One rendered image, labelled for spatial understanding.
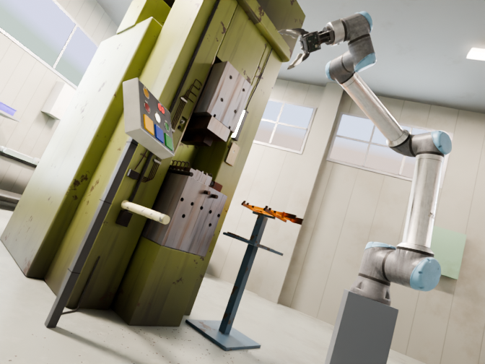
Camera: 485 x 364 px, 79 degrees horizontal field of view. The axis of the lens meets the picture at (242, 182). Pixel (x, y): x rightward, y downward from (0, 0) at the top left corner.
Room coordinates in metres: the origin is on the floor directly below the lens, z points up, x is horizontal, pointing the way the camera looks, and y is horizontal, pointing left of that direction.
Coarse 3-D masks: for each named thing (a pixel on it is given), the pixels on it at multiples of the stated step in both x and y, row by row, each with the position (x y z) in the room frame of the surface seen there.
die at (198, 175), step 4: (172, 168) 2.01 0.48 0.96; (176, 168) 1.98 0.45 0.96; (180, 168) 1.95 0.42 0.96; (184, 168) 1.92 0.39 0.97; (188, 168) 1.89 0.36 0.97; (192, 168) 1.88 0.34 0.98; (192, 172) 1.89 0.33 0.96; (196, 172) 1.91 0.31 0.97; (200, 172) 1.93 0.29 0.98; (192, 176) 1.90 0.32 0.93; (196, 176) 1.92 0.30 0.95; (200, 176) 1.94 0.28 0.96; (204, 176) 1.97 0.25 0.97; (208, 176) 1.99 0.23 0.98; (200, 180) 1.95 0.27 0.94; (204, 180) 1.98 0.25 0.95; (208, 180) 2.00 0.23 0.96; (208, 184) 2.01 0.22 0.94
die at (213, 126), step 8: (192, 120) 2.01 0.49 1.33; (200, 120) 1.95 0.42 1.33; (208, 120) 1.89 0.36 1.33; (216, 120) 1.91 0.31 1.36; (192, 128) 1.99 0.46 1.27; (200, 128) 1.93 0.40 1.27; (208, 128) 1.88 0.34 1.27; (216, 128) 1.93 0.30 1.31; (224, 128) 1.98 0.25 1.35; (216, 136) 1.99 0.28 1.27; (224, 136) 2.00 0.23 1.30
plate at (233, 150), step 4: (232, 144) 2.23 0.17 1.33; (236, 144) 2.26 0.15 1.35; (232, 148) 2.24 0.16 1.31; (236, 148) 2.27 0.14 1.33; (228, 152) 2.23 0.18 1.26; (232, 152) 2.25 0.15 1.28; (236, 152) 2.28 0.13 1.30; (228, 156) 2.23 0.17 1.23; (232, 156) 2.26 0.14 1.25; (236, 156) 2.29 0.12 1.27; (224, 160) 2.24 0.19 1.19; (228, 160) 2.24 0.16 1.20; (232, 160) 2.27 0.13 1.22; (232, 164) 2.28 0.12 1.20
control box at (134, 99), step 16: (128, 80) 1.33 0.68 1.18; (128, 96) 1.32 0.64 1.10; (144, 96) 1.36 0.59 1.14; (128, 112) 1.30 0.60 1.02; (144, 112) 1.33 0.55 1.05; (160, 112) 1.51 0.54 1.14; (128, 128) 1.29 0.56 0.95; (160, 128) 1.47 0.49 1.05; (144, 144) 1.43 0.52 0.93; (160, 144) 1.45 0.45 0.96
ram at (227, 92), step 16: (224, 64) 1.85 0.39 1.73; (208, 80) 1.93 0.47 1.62; (224, 80) 1.87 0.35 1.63; (240, 80) 1.96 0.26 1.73; (208, 96) 1.88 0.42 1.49; (224, 96) 1.90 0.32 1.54; (240, 96) 2.00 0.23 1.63; (208, 112) 1.85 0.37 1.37; (224, 112) 1.94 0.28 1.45; (240, 112) 2.04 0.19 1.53
